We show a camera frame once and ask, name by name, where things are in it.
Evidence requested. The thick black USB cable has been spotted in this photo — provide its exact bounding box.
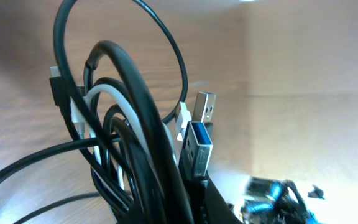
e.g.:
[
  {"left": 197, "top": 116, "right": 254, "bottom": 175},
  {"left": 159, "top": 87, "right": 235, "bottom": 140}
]
[{"left": 83, "top": 40, "right": 217, "bottom": 224}]

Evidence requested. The thin black USB cable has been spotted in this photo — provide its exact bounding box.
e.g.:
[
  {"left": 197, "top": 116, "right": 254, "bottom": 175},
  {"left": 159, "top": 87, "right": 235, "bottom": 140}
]
[{"left": 0, "top": 0, "right": 188, "bottom": 224}]

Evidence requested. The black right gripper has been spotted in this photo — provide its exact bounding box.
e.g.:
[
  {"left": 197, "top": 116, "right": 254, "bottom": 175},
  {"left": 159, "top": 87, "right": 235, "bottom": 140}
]
[{"left": 228, "top": 177, "right": 324, "bottom": 224}]

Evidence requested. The white USB cable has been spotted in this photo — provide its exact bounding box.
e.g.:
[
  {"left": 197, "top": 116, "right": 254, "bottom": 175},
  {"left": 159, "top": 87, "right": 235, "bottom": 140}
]
[{"left": 69, "top": 83, "right": 193, "bottom": 190}]

